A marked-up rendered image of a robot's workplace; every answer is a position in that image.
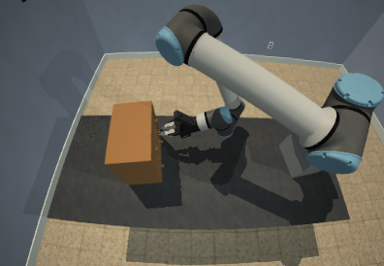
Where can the brown wooden chest of drawers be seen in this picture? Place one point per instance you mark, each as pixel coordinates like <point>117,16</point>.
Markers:
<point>129,144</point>

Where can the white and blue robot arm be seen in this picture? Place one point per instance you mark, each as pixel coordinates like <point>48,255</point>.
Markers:
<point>334,135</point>

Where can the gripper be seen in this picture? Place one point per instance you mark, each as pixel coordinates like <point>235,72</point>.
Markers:
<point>180,128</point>

